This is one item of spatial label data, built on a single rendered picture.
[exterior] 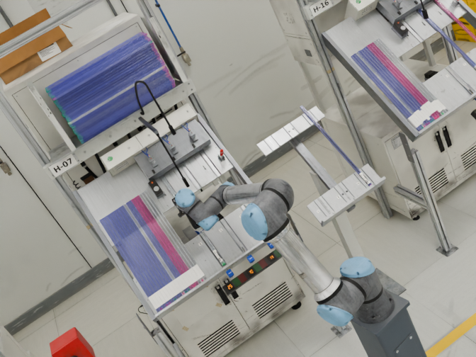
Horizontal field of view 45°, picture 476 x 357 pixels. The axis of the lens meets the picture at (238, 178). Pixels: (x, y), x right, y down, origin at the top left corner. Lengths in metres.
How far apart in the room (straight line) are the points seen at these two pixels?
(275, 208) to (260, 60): 2.66
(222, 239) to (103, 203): 0.58
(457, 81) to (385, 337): 1.36
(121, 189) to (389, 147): 1.41
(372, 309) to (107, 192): 1.30
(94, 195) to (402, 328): 1.46
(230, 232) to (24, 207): 2.08
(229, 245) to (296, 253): 0.63
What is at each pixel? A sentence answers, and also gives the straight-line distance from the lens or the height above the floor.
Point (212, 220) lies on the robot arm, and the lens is 2.25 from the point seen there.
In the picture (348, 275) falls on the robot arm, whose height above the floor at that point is 0.78.
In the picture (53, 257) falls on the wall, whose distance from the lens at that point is 4.46.
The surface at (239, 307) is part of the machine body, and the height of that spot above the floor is 0.27.
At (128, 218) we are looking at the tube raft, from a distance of 2.63.
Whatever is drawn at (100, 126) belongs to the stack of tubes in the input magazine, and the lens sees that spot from 2.62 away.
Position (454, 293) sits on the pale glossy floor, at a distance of 3.00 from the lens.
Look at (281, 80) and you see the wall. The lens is 4.58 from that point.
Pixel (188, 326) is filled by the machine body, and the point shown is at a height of 0.35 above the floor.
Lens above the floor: 2.12
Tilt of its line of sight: 27 degrees down
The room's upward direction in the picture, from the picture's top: 28 degrees counter-clockwise
